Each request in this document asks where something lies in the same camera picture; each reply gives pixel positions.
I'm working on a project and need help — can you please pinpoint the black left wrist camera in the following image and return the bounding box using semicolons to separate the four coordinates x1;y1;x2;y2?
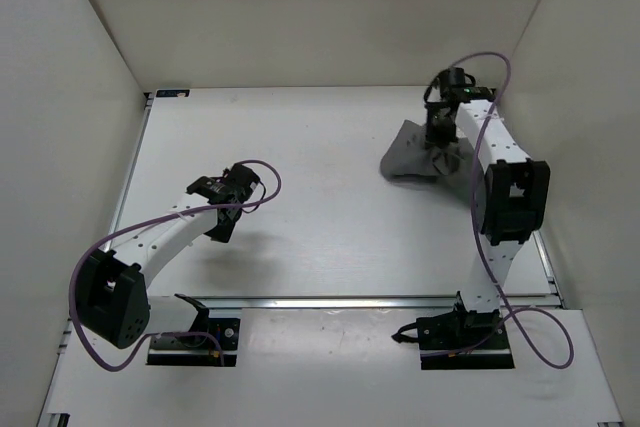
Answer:
225;163;261;195

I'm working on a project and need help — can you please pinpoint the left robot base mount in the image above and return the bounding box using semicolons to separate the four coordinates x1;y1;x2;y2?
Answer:
146;310;241;368

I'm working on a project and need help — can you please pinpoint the aluminium table rail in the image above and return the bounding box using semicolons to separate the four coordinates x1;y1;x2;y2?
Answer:
199;296;566;312

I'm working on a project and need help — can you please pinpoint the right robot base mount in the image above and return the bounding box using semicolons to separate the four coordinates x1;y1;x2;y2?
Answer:
392;304;515;371

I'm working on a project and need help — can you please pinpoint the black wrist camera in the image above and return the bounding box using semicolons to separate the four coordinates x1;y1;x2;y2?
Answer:
225;163;261;195
435;67;476;97

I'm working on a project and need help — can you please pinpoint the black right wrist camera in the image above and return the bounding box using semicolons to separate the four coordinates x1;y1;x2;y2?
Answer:
435;67;476;97

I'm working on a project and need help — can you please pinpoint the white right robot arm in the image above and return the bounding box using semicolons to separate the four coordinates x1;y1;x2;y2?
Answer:
425;86;551;348

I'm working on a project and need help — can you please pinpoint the left corner label sticker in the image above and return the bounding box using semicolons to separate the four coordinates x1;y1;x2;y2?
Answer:
155;89;190;98

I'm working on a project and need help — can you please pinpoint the grey pleated skirt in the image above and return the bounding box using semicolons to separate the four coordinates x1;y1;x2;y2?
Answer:
379;120;473;183

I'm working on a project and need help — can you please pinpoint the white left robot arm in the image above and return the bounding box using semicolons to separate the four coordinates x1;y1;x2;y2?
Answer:
74;166;261;349

